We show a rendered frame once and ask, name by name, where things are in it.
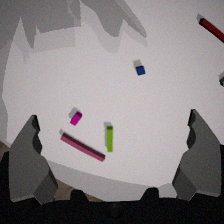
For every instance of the lime green rod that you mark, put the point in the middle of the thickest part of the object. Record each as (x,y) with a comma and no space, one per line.
(109,138)

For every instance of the small blue cube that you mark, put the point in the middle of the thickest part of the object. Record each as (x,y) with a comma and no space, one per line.
(140,70)

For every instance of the magenta rod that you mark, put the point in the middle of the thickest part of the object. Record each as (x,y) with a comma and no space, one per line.
(76,118)

